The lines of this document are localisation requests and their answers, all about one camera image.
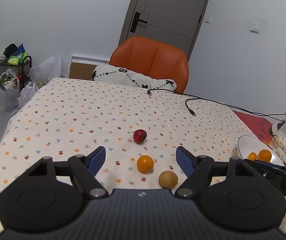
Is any small yellow-orange kumquat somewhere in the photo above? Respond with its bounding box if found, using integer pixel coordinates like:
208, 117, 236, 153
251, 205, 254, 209
247, 152, 257, 161

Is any red plum fruit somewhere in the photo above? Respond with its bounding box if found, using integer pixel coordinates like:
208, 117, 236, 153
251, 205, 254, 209
133, 129, 147, 144

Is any small white wall plate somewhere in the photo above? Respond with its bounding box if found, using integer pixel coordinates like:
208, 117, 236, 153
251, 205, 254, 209
204, 16, 211, 23

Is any white light switch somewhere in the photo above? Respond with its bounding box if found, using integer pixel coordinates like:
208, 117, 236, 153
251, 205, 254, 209
250, 21, 261, 34

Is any floral white tablecloth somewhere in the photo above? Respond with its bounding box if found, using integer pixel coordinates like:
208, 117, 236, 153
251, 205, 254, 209
0, 77, 286, 240

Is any red paper mat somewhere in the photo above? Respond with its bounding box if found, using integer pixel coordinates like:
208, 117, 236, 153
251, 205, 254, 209
234, 111, 272, 145

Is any brown cardboard framed board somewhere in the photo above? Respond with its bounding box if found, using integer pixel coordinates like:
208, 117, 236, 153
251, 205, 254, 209
68, 55, 109, 80

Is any orange leather chair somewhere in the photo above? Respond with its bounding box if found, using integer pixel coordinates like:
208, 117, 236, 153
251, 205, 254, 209
109, 36, 189, 93

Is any white black-patterned cushion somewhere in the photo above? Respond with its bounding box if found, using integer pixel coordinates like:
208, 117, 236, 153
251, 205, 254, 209
91, 64, 177, 91

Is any black metal shelf rack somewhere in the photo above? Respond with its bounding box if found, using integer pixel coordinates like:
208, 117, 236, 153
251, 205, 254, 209
0, 55, 32, 90

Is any white plastic shopping bag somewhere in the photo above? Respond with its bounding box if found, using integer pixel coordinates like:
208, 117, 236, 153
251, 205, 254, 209
0, 73, 20, 115

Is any small round orange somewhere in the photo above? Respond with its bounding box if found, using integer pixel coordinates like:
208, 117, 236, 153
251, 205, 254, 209
136, 155, 154, 173

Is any brown longan fruit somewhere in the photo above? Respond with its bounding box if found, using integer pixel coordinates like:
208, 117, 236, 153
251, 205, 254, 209
158, 171, 178, 189

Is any black USB cable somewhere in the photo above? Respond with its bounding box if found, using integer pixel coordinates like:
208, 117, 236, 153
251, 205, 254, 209
147, 88, 286, 126

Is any clear plastic bag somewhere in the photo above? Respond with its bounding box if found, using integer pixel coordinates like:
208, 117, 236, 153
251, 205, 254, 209
29, 54, 68, 87

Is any bag of white snacks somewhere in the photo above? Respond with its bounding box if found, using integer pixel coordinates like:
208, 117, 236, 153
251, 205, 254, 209
270, 135, 286, 161

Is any grey door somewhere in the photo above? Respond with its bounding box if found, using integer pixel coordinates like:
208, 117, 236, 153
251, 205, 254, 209
120, 0, 208, 57

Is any white plate blue rim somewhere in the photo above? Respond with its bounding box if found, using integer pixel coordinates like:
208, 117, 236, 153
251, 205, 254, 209
237, 135, 284, 166

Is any black door handle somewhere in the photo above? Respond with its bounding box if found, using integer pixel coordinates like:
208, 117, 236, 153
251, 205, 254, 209
130, 12, 147, 33

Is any orange tangerine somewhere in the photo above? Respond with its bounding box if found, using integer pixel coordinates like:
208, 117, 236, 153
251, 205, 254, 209
257, 150, 272, 163

